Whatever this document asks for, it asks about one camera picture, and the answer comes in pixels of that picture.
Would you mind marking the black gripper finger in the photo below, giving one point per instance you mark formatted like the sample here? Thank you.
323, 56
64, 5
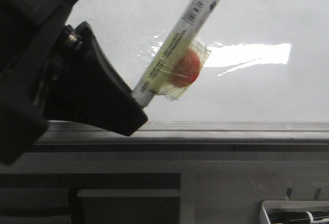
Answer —
89, 90

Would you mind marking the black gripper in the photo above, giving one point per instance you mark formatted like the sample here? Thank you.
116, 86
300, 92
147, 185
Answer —
29, 32

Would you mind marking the white whiteboard marker with tape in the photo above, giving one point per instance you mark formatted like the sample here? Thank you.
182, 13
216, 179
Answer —
179, 60

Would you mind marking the white marker tray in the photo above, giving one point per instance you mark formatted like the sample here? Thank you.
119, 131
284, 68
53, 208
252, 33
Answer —
286, 211

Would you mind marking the white whiteboard with aluminium frame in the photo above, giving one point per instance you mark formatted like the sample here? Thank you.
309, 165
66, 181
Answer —
265, 83

